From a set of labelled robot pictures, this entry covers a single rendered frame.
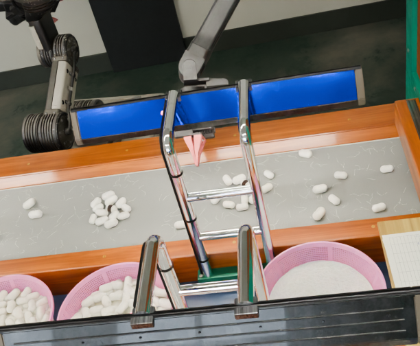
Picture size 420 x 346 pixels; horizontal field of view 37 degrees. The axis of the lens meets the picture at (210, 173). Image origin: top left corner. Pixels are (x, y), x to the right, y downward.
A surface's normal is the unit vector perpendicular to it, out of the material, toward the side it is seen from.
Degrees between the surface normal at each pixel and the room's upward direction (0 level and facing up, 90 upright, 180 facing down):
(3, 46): 90
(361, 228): 0
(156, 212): 0
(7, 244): 0
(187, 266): 90
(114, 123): 58
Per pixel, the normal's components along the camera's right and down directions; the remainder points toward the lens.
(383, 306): -0.14, 0.17
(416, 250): -0.20, -0.74
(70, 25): 0.00, 0.65
